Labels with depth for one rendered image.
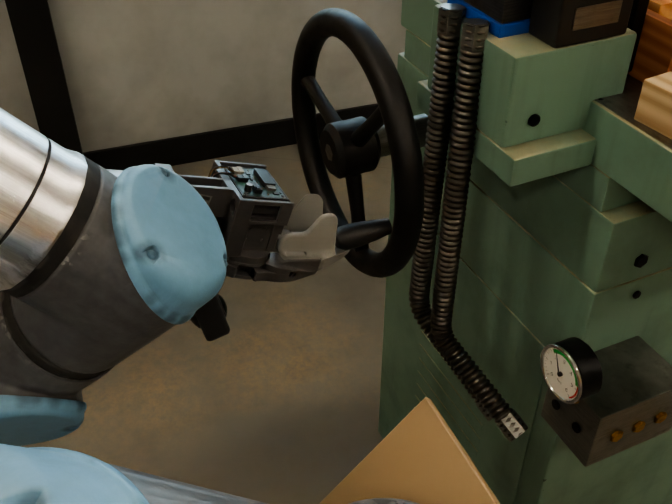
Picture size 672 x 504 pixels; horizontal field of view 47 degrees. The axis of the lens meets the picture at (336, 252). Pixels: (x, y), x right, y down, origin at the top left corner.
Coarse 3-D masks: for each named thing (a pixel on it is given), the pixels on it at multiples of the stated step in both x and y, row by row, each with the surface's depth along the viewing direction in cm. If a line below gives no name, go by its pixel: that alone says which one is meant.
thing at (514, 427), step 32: (448, 32) 72; (480, 32) 69; (448, 64) 74; (480, 64) 71; (448, 96) 76; (448, 128) 78; (448, 160) 76; (448, 192) 78; (448, 224) 79; (416, 256) 87; (448, 256) 81; (416, 288) 89; (448, 288) 83; (448, 320) 86; (448, 352) 86; (480, 384) 85; (512, 416) 84
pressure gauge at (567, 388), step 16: (544, 352) 79; (560, 352) 77; (576, 352) 76; (592, 352) 76; (544, 368) 80; (560, 368) 78; (576, 368) 75; (592, 368) 75; (560, 384) 78; (576, 384) 76; (592, 384) 76; (560, 400) 79; (576, 400) 76
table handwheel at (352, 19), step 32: (320, 32) 80; (352, 32) 73; (384, 64) 70; (320, 96) 87; (384, 96) 70; (352, 128) 81; (384, 128) 83; (416, 128) 71; (320, 160) 95; (352, 160) 81; (416, 160) 70; (320, 192) 94; (352, 192) 85; (416, 192) 71; (416, 224) 74; (352, 256) 88; (384, 256) 79
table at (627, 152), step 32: (416, 0) 97; (416, 32) 99; (416, 96) 84; (608, 96) 73; (608, 128) 71; (640, 128) 68; (480, 160) 75; (512, 160) 70; (544, 160) 71; (576, 160) 73; (608, 160) 72; (640, 160) 69; (640, 192) 70
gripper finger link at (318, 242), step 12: (324, 216) 71; (312, 228) 72; (324, 228) 72; (336, 228) 73; (288, 240) 71; (300, 240) 72; (312, 240) 72; (324, 240) 73; (288, 252) 72; (300, 252) 73; (312, 252) 73; (324, 252) 74; (336, 252) 75; (348, 252) 77; (324, 264) 74
